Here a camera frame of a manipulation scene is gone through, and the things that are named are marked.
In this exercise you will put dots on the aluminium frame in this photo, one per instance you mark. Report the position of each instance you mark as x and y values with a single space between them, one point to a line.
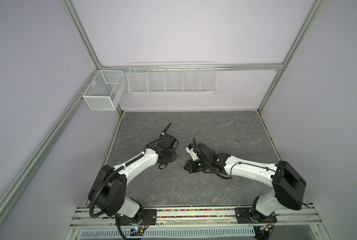
31 167

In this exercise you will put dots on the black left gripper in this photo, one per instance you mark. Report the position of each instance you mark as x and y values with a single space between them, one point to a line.
173 157

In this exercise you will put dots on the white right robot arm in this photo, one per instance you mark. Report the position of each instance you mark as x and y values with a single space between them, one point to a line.
287 185

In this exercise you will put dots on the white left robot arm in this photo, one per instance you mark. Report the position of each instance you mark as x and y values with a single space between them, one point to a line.
108 192

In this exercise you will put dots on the long white wire basket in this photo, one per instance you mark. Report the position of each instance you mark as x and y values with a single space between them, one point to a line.
172 78

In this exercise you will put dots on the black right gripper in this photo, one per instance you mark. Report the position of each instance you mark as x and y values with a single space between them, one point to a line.
191 168

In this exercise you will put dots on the white mesh box basket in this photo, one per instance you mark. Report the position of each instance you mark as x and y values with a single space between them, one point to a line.
105 90

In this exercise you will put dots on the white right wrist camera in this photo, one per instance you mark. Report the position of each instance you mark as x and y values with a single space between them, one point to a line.
190 150

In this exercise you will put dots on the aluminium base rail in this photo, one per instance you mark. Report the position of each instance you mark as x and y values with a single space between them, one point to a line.
200 223

